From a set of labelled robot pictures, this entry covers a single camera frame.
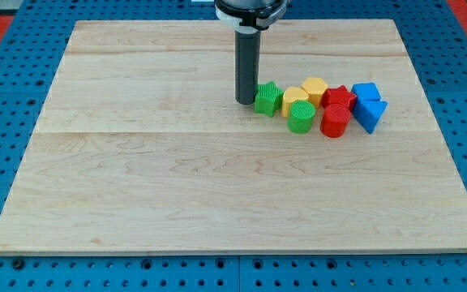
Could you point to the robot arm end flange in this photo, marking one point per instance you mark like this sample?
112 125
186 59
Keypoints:
250 16

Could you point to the blue triangle block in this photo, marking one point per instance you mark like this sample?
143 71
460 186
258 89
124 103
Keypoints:
369 113

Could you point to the green star block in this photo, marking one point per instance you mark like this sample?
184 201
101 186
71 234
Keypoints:
268 99

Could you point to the green cylinder block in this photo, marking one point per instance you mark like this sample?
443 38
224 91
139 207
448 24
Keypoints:
301 116

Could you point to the yellow heart block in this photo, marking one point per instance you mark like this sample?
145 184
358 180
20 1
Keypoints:
290 95

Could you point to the light wooden board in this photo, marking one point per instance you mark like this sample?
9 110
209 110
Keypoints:
141 150

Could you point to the yellow hexagon block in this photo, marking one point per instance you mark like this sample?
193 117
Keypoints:
315 87

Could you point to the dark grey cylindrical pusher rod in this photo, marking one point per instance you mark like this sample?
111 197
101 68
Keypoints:
247 46

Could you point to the red cylinder block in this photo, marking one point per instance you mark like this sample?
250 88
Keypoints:
335 120

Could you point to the red star block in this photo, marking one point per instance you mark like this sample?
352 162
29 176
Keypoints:
340 96

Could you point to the blue cube block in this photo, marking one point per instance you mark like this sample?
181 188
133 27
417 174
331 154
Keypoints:
366 92

